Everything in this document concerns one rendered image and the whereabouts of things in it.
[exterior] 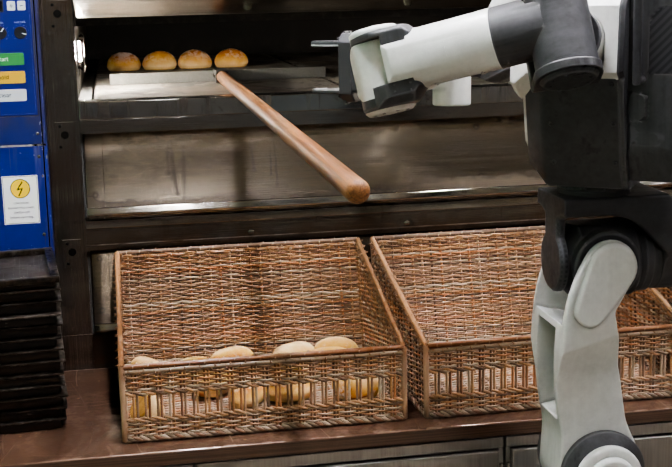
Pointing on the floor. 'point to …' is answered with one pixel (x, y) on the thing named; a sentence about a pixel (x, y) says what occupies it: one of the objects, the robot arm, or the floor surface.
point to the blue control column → (27, 125)
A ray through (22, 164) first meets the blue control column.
